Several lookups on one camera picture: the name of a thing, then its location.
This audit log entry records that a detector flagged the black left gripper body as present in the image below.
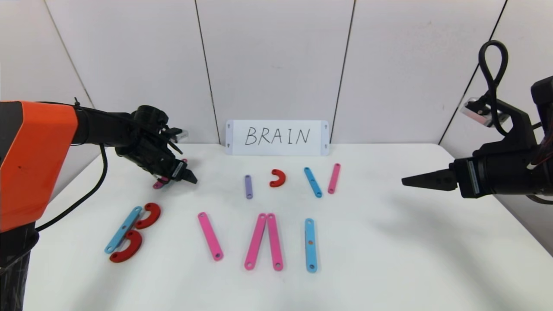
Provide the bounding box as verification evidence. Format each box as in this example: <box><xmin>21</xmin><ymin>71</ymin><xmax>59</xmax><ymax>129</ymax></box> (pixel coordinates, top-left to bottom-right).
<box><xmin>144</xmin><ymin>144</ymin><xmax>188</xmax><ymax>182</ymax></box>

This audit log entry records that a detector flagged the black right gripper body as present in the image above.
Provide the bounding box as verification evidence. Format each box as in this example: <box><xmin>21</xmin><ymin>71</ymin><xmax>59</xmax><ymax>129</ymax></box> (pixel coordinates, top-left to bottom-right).
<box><xmin>449</xmin><ymin>149</ymin><xmax>533</xmax><ymax>199</ymax></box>

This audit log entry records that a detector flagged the long pink bar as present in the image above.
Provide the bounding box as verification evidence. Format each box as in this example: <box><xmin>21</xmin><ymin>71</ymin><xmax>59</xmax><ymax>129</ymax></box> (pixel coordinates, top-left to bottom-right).
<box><xmin>245</xmin><ymin>213</ymin><xmax>267</xmax><ymax>270</ymax></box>
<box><xmin>267</xmin><ymin>213</ymin><xmax>284</xmax><ymax>271</ymax></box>
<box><xmin>198</xmin><ymin>212</ymin><xmax>224</xmax><ymax>261</ymax></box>
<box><xmin>153</xmin><ymin>159</ymin><xmax>188</xmax><ymax>190</ymax></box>

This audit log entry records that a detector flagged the white BRAIN sign card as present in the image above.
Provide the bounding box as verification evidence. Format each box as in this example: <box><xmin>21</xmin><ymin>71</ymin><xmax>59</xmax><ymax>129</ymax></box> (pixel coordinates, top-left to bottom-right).
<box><xmin>226</xmin><ymin>121</ymin><xmax>330</xmax><ymax>156</ymax></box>

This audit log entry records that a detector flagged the medium red curved piece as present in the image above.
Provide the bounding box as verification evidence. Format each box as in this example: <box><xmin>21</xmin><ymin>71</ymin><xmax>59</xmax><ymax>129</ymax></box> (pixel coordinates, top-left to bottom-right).
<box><xmin>135</xmin><ymin>203</ymin><xmax>162</xmax><ymax>229</ymax></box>

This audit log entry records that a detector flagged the long light blue bar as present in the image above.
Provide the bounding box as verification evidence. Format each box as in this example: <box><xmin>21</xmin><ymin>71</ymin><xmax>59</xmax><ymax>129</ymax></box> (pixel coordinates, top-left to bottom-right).
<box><xmin>305</xmin><ymin>218</ymin><xmax>318</xmax><ymax>273</ymax></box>
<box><xmin>105</xmin><ymin>206</ymin><xmax>143</xmax><ymax>254</ymax></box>

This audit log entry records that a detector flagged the large red curved piece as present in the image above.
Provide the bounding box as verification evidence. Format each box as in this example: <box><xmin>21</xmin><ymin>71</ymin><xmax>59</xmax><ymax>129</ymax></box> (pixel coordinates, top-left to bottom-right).
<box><xmin>109</xmin><ymin>229</ymin><xmax>143</xmax><ymax>263</ymax></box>

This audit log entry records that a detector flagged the short pink bar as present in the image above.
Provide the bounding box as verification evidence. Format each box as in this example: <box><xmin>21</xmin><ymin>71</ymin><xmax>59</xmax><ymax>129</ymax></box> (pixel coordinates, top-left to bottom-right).
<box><xmin>327</xmin><ymin>163</ymin><xmax>341</xmax><ymax>194</ymax></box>

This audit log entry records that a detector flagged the short blue bar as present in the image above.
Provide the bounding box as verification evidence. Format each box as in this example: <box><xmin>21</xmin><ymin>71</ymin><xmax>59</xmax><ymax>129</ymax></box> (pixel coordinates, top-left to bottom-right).
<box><xmin>303</xmin><ymin>167</ymin><xmax>323</xmax><ymax>198</ymax></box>

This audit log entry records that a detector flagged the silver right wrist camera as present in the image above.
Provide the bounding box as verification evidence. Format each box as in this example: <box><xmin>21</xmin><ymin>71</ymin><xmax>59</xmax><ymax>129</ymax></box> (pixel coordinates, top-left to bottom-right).
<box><xmin>460</xmin><ymin>97</ymin><xmax>510</xmax><ymax>128</ymax></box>

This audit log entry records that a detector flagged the black right camera bracket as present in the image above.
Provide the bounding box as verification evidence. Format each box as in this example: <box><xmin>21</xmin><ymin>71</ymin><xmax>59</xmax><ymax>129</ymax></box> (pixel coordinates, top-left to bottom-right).
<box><xmin>475</xmin><ymin>99</ymin><xmax>540</xmax><ymax>158</ymax></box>

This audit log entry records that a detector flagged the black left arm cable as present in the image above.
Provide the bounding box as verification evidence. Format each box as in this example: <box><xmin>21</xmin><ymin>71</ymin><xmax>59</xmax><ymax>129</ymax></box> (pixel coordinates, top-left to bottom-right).
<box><xmin>35</xmin><ymin>145</ymin><xmax>108</xmax><ymax>232</ymax></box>

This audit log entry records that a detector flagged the black looped right cable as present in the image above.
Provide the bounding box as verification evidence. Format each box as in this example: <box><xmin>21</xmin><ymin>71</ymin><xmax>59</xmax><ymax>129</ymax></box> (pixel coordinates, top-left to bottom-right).
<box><xmin>478</xmin><ymin>40</ymin><xmax>509</xmax><ymax>136</ymax></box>

